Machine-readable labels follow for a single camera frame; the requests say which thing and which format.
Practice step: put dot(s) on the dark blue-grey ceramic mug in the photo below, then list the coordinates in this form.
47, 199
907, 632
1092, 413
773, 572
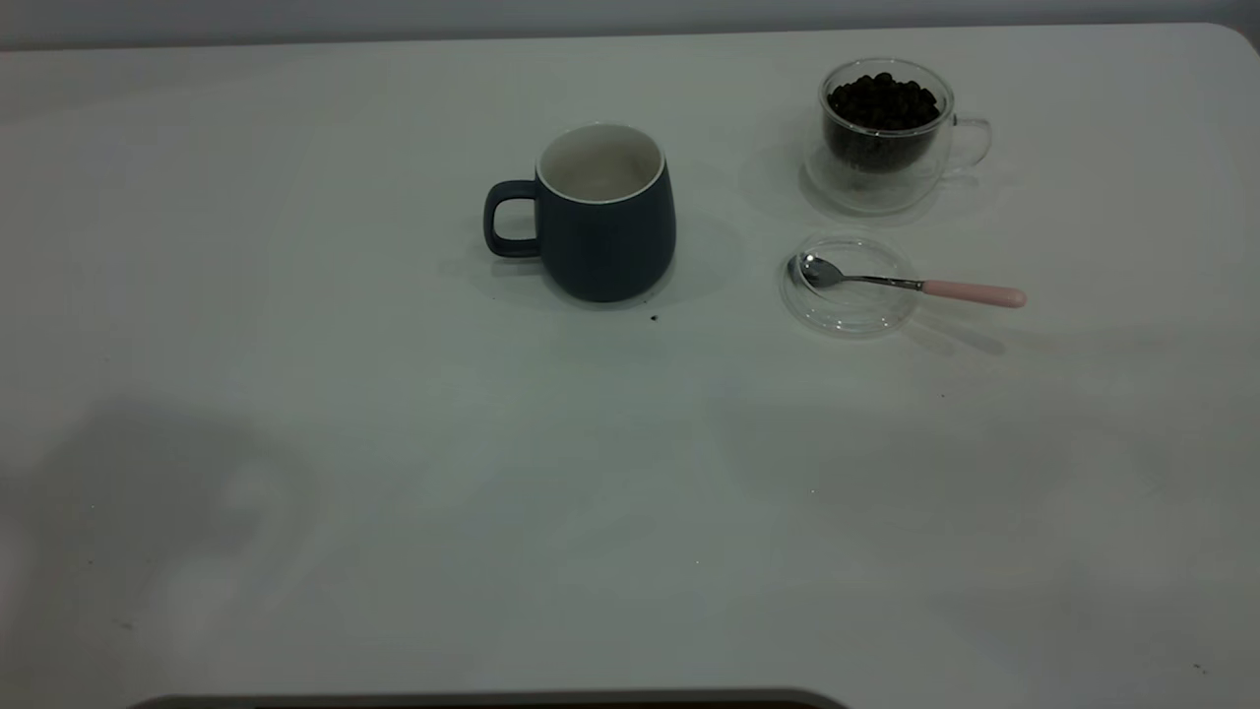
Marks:
610, 246

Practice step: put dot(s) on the dark coffee beans heap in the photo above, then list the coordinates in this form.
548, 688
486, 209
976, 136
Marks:
883, 103

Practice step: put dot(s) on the clear glass saucer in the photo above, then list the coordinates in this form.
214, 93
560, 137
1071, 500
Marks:
849, 313

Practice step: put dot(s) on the clear double-wall glass cup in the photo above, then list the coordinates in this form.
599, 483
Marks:
876, 187

